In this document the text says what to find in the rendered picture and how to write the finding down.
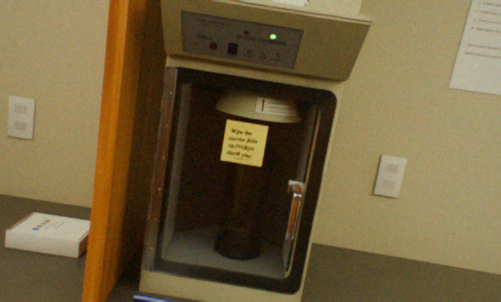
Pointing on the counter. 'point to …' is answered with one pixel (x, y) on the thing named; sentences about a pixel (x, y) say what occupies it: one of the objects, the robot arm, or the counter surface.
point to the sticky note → (244, 143)
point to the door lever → (293, 211)
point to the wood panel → (125, 141)
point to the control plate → (193, 27)
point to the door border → (160, 168)
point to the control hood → (318, 46)
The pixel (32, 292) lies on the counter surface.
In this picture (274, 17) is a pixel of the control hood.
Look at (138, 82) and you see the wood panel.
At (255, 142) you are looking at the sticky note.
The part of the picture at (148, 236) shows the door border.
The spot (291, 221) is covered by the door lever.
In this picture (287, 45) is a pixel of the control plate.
